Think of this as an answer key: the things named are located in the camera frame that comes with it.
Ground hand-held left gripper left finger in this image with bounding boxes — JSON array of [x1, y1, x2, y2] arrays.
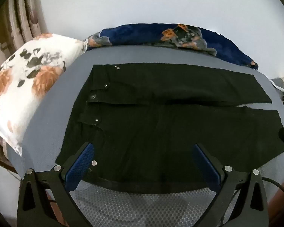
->
[[17, 142, 95, 227]]

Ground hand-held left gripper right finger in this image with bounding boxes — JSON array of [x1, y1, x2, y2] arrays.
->
[[192, 143, 269, 227]]

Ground black pants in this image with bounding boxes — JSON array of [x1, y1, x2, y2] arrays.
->
[[55, 63, 284, 194]]

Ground grey bed mattress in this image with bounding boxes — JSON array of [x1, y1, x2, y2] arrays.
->
[[5, 44, 284, 227]]

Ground white floral pillow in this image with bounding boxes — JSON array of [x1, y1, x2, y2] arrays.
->
[[0, 33, 88, 157]]

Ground navy floral pillow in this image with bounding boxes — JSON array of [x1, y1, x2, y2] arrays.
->
[[84, 23, 259, 70]]

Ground beige patterned curtain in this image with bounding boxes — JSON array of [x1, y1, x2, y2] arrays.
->
[[0, 0, 49, 76]]

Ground black cable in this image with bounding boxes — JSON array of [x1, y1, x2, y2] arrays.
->
[[260, 177, 284, 192]]

